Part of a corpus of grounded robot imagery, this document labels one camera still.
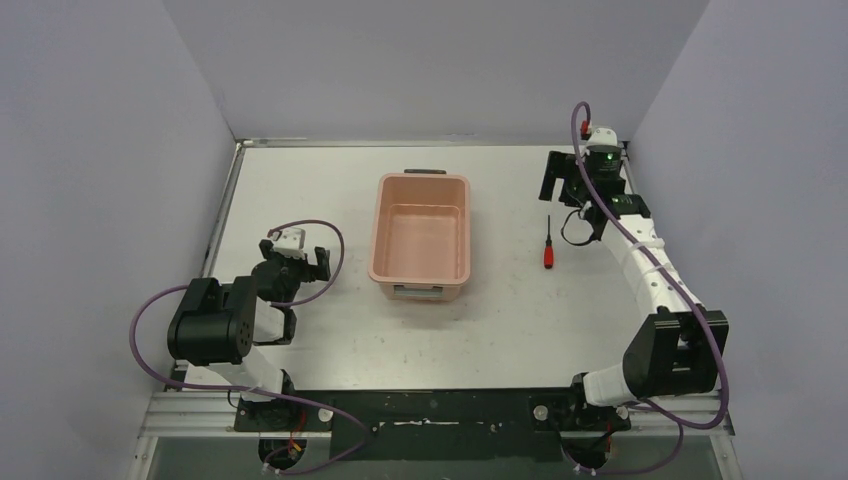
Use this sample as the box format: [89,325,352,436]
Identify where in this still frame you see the red black screwdriver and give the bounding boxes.
[543,216,555,269]

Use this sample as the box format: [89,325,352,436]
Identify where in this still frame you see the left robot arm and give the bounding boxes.
[167,235,331,431]

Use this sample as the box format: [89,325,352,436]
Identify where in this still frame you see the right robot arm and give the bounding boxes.
[539,151,729,429]

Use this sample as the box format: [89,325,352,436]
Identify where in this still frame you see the pink plastic bin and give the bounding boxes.
[368,169,472,302]

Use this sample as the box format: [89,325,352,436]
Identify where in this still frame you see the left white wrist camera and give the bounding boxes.
[271,227,306,260]

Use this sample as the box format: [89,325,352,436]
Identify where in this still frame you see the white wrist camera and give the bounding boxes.
[271,227,306,260]
[585,126,620,152]

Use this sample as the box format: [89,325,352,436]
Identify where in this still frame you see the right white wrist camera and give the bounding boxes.
[585,126,620,152]

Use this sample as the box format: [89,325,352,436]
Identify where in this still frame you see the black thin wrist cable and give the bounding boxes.
[560,206,599,248]

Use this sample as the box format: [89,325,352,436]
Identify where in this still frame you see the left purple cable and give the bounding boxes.
[128,219,372,477]

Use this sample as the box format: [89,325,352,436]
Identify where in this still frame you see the purple cable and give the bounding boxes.
[128,219,372,477]
[570,100,731,477]

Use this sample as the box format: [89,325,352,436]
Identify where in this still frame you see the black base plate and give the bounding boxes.
[233,383,631,466]

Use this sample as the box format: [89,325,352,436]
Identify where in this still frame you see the aluminium frame rail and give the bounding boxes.
[139,391,736,438]

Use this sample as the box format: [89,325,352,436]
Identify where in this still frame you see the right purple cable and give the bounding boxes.
[570,100,731,477]

